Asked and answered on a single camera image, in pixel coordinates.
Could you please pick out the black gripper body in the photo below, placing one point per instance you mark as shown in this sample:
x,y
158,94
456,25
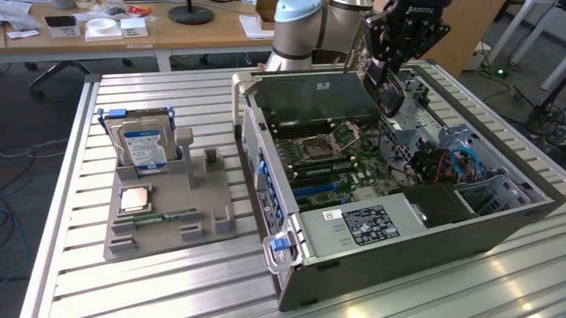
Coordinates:
x,y
419,13

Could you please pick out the graphics card with black fan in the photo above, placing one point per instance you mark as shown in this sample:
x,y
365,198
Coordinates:
x,y
389,96

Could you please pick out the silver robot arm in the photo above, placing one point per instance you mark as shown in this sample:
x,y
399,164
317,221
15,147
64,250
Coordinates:
x,y
297,39

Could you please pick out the wooden cabinet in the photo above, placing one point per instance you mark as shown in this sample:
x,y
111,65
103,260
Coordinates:
x,y
476,33

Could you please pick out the black device with green light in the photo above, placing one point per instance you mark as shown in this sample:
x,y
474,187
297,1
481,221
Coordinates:
x,y
501,72

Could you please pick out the brown cardboard box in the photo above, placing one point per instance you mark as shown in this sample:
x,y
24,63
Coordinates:
x,y
265,10

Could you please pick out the white paper stack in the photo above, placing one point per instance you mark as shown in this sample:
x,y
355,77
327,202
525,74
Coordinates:
x,y
254,28

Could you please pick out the CPU socket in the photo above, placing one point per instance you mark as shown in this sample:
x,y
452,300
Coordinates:
x,y
315,147

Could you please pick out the green motherboard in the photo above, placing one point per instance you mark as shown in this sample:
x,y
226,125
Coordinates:
x,y
367,165

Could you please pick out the wooden desk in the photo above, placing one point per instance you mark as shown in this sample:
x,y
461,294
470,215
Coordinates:
x,y
199,36

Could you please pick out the black lamp base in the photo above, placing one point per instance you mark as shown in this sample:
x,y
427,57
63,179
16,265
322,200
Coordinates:
x,y
190,16

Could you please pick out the blue expansion slot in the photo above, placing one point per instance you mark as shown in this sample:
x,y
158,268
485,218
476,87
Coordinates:
x,y
318,189

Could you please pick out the red small item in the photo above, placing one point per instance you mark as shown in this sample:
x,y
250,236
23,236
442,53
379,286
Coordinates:
x,y
138,11

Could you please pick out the white cube box with label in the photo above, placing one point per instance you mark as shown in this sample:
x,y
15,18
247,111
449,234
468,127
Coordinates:
x,y
134,26

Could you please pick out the white flat box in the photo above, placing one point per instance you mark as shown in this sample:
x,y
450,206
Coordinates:
x,y
103,36

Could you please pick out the grey power supply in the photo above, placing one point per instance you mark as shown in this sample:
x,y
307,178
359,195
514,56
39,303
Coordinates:
x,y
327,238

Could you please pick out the hard disk in blue caddy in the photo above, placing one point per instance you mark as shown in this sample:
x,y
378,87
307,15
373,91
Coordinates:
x,y
143,145

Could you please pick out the white tape roll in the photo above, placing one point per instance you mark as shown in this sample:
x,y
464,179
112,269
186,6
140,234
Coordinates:
x,y
100,24

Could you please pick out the grey parts rack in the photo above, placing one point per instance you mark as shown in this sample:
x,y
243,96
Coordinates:
x,y
169,192

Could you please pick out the blue case latch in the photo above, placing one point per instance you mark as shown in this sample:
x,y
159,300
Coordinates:
x,y
278,245

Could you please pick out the open grey PC case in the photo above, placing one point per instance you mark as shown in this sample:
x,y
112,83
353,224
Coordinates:
x,y
398,265

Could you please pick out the grey cup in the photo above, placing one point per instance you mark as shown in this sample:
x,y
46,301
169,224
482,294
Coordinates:
x,y
63,4

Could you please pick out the black topped label box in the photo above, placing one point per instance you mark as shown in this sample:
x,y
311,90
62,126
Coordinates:
x,y
59,21

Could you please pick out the silver CPU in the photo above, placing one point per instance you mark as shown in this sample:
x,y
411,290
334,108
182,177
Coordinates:
x,y
134,198

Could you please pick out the green RAM stick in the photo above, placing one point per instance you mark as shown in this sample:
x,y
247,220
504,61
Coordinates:
x,y
155,217

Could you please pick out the black chair base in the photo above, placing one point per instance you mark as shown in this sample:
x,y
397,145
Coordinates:
x,y
48,74

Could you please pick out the white card with red mark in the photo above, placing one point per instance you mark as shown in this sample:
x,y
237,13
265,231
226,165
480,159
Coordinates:
x,y
22,34

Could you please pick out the clear plastic bag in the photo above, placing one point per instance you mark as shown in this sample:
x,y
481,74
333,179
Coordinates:
x,y
18,16

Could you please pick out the white table frame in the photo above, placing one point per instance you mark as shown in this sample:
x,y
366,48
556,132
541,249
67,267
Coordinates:
x,y
533,34

